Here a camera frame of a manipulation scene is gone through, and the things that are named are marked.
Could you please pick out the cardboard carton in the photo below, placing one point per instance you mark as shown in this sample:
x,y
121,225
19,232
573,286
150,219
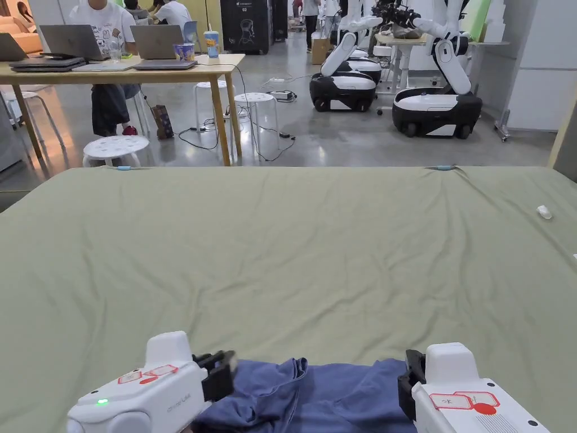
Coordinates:
x,y
321,48

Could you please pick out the patterned bag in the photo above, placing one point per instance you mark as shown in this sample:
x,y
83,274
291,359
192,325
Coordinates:
x,y
162,121

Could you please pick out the white wheeled cabinet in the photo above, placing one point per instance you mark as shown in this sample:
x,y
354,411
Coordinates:
x,y
541,90

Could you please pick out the small white crumpled object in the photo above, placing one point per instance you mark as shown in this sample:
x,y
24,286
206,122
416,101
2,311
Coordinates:
x,y
544,211

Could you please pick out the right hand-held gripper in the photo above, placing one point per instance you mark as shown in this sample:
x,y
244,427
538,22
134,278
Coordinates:
x,y
455,406

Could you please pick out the group of people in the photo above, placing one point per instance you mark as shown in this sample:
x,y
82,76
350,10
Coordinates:
x,y
169,11

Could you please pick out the tall black case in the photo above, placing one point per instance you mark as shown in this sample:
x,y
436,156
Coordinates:
x,y
245,27

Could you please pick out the white black wheeled robot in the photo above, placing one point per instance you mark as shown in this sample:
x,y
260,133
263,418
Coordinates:
x,y
435,106
345,85

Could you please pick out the white-legged desk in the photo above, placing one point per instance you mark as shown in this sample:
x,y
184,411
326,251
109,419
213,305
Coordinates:
x,y
399,43

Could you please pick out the bed with pale green sheet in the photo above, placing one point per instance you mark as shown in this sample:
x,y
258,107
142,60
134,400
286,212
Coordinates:
x,y
270,252

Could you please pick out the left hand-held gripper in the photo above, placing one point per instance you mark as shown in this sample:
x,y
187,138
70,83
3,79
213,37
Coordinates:
x,y
135,401

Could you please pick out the dark blue shirt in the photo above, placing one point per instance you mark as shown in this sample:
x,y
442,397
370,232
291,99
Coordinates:
x,y
306,397

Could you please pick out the white power strip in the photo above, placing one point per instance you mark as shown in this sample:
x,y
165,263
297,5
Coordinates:
x,y
280,95

